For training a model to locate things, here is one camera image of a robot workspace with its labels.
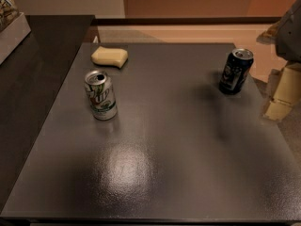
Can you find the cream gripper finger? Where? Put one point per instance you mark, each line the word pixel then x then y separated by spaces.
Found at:
pixel 268 36
pixel 283 91

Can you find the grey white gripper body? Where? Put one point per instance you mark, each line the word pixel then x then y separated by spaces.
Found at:
pixel 290 37

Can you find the dark blue pepsi can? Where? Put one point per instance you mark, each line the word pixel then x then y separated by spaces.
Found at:
pixel 236 70

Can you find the white green 7up can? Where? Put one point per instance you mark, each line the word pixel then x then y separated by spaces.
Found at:
pixel 100 94

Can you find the yellow sponge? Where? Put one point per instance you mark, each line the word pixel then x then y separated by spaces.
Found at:
pixel 109 56

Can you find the dark side counter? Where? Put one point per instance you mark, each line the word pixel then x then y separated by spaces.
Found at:
pixel 30 79

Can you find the white box with snacks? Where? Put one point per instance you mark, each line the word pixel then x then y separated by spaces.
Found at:
pixel 14 28

